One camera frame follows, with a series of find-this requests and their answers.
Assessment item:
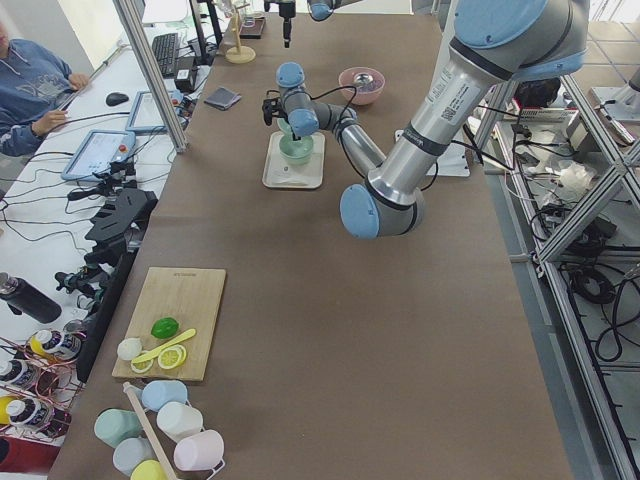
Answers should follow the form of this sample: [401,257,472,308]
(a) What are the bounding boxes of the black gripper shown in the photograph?
[279,0,296,48]
[285,120,302,140]

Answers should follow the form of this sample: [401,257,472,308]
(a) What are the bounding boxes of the green bowl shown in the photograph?
[277,118,292,136]
[281,153,311,166]
[279,135,314,156]

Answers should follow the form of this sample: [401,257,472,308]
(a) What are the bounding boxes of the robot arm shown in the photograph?
[275,0,358,48]
[275,1,590,239]

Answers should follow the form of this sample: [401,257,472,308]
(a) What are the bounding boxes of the green bowl on tray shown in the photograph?
[281,153,311,166]

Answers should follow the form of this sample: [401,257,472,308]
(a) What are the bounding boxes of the dark wooden tray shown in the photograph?
[240,17,265,39]

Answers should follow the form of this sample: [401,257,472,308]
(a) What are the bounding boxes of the beige rabbit tray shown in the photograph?
[262,132,325,190]

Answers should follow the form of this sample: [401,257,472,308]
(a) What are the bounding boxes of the wooden cup stand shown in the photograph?
[220,0,256,64]

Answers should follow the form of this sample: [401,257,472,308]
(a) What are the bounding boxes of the grey folded cloth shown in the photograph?
[204,87,242,111]

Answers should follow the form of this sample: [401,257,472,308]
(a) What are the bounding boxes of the metal ice scoop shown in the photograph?
[353,72,375,91]

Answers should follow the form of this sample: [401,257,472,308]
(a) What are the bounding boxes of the pink bowl with ice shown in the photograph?
[338,67,386,106]

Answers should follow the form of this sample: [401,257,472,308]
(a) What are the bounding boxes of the black power adapter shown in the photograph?
[174,56,197,93]

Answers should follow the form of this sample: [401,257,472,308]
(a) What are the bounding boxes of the black keyboard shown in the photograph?
[151,32,179,78]

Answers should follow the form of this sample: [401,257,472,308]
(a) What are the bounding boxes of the blue teach pendant far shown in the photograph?
[125,90,188,135]

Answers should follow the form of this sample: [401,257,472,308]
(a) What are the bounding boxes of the blue teach pendant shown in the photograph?
[125,90,188,135]
[60,130,136,182]

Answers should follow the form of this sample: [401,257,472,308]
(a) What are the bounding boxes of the black computer mouse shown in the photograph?
[105,92,129,107]

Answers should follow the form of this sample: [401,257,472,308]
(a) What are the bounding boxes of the wooden cutting board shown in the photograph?
[112,267,226,382]

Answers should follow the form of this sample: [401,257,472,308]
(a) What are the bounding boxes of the blue teach pendant near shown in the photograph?
[60,130,136,182]

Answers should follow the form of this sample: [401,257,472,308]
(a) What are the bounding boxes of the black tool rack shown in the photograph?
[84,188,158,266]

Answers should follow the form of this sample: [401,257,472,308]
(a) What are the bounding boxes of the yellow plastic knife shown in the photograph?
[131,328,197,363]

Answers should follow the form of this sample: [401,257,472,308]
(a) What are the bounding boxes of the green lime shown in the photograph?
[151,317,179,339]

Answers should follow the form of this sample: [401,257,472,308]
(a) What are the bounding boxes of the lemon slice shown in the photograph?
[130,358,154,374]
[157,344,187,370]

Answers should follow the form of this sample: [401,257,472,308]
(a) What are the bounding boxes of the person in blue hoodie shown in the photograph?
[1,28,89,157]

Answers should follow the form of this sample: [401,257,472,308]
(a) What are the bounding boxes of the white garlic bulb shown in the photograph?
[117,337,143,361]

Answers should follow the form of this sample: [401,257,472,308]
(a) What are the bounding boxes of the light blue cup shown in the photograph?
[141,380,188,412]

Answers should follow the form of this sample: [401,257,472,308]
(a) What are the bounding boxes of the white cup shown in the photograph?
[156,401,204,442]

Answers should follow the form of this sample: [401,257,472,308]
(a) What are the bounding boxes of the black water bottle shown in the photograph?
[1,272,62,324]

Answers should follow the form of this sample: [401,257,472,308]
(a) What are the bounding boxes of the pink cup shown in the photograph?
[173,430,225,471]

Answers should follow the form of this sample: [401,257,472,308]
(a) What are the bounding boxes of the mint green cup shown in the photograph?
[94,408,142,448]

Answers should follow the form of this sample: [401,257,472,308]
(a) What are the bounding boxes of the grey blue cup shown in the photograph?
[112,437,156,477]

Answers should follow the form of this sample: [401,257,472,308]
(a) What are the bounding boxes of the yellow cup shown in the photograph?
[130,460,167,480]

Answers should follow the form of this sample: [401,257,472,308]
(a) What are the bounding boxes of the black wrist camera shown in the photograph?
[262,97,287,126]

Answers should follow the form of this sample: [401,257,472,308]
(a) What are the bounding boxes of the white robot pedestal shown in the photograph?
[381,1,498,187]

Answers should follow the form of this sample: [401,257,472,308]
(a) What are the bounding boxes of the aluminium frame post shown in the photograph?
[113,0,187,154]

